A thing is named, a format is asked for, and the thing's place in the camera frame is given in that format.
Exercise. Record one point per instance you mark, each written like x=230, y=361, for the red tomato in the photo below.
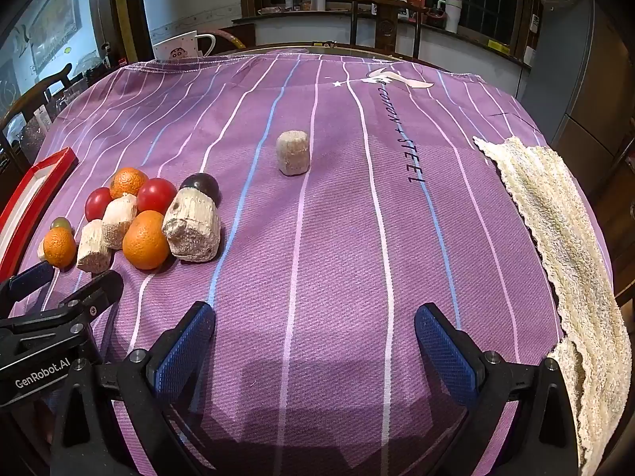
x=157, y=195
x=97, y=203

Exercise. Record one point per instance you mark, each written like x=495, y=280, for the red rimmed white tray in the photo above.
x=49, y=164

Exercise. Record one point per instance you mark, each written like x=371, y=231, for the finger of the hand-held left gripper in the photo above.
x=99, y=287
x=32, y=277

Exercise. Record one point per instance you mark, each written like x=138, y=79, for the green olive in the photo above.
x=60, y=222

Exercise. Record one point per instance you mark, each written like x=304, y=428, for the dark purple plum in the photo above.
x=202, y=184

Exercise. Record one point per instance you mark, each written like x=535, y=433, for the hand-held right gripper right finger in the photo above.
x=444, y=352

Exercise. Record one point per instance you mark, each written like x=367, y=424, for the small orange mandarin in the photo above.
x=59, y=247

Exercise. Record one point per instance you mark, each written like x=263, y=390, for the small beige sugarcane chunk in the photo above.
x=40, y=251

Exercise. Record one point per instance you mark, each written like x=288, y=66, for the silver refrigerator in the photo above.
x=590, y=74

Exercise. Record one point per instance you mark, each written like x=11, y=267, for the purple striped tablecloth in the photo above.
x=322, y=258

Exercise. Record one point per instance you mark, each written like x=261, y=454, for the beige knitted cloth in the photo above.
x=560, y=238

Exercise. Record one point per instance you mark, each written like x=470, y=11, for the yellow packet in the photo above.
x=498, y=45

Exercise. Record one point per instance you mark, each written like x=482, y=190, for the wall poster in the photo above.
x=44, y=34

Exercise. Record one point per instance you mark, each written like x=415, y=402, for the dark wooden chair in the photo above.
x=39, y=90
x=387, y=15

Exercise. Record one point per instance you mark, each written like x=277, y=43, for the white cartoon mug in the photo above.
x=181, y=49

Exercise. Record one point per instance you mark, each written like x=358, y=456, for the white tumbler with straw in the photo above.
x=452, y=12

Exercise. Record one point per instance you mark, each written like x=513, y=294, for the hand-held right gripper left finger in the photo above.
x=183, y=352

